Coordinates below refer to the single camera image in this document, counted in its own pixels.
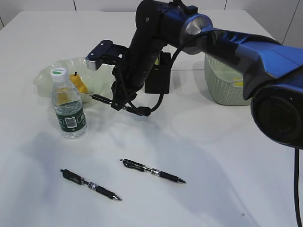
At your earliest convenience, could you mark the yellow pear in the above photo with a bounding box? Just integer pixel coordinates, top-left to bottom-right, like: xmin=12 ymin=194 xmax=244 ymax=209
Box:
xmin=69 ymin=72 xmax=88 ymax=94

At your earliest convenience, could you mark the clear water bottle green label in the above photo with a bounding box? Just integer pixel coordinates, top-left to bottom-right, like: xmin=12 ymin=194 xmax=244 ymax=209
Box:
xmin=50 ymin=67 xmax=87 ymax=139

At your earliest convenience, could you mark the green woven plastic basket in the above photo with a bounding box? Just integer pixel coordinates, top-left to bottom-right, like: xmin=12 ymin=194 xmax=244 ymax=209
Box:
xmin=204 ymin=54 xmax=251 ymax=106

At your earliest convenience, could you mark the yellow waste paper wrapper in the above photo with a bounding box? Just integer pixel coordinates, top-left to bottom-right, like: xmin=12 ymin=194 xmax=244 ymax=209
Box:
xmin=232 ymin=78 xmax=244 ymax=87

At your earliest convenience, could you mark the yellow pen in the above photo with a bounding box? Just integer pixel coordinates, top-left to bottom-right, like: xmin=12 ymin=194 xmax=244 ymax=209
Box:
xmin=154 ymin=57 xmax=160 ymax=65

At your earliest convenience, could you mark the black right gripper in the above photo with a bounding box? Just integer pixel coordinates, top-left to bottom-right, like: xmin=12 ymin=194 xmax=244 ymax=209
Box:
xmin=111 ymin=54 xmax=152 ymax=111

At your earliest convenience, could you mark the green ruffled glass plate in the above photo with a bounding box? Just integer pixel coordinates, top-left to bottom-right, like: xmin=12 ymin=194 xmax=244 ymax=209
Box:
xmin=34 ymin=57 xmax=115 ymax=103

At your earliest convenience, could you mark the black pen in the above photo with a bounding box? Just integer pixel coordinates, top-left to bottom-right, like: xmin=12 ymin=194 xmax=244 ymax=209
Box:
xmin=60 ymin=169 xmax=122 ymax=201
xmin=120 ymin=158 xmax=186 ymax=183
xmin=89 ymin=93 xmax=138 ymax=114

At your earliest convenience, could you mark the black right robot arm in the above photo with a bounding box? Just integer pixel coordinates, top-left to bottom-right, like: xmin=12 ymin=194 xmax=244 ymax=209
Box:
xmin=112 ymin=0 xmax=303 ymax=149

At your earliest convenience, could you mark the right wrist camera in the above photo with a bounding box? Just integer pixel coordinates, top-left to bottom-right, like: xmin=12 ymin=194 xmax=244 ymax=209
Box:
xmin=85 ymin=40 xmax=128 ymax=71

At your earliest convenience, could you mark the black square pen holder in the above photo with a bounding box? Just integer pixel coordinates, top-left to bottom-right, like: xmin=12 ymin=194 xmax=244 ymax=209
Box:
xmin=144 ymin=52 xmax=171 ymax=94

